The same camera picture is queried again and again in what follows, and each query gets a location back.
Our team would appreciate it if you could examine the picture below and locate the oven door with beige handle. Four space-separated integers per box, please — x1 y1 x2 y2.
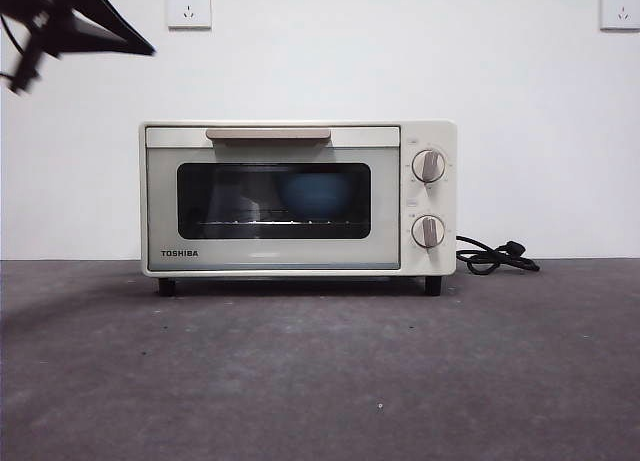
144 125 403 272

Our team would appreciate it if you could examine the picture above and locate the blue ribbed bowl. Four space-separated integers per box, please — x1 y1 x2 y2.
273 173 358 222

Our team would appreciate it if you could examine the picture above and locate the white Toshiba toaster oven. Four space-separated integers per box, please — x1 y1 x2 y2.
138 119 459 298

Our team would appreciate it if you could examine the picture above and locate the beige oven knob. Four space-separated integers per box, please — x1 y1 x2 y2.
411 149 449 186
410 213 448 250

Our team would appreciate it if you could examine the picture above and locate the white wall socket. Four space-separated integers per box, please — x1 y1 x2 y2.
167 0 213 31
599 0 640 32

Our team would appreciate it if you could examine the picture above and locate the metal wire oven rack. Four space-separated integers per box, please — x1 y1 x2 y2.
193 219 352 228

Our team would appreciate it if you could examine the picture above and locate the black oven power cable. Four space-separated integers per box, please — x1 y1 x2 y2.
455 235 541 276

